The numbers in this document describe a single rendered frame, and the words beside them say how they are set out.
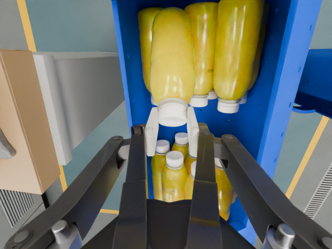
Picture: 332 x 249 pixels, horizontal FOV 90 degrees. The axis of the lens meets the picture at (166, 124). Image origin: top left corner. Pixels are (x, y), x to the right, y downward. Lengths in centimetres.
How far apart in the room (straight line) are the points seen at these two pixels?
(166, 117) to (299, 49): 16
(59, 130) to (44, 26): 126
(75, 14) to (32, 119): 119
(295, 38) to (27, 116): 51
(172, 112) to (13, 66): 37
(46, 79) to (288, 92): 50
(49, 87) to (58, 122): 10
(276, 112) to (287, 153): 177
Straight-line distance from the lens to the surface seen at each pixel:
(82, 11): 159
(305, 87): 82
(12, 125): 51
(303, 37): 24
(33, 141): 53
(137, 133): 15
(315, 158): 219
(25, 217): 237
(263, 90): 40
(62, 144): 58
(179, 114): 20
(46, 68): 52
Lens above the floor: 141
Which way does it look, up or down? 66 degrees down
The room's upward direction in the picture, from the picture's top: 173 degrees counter-clockwise
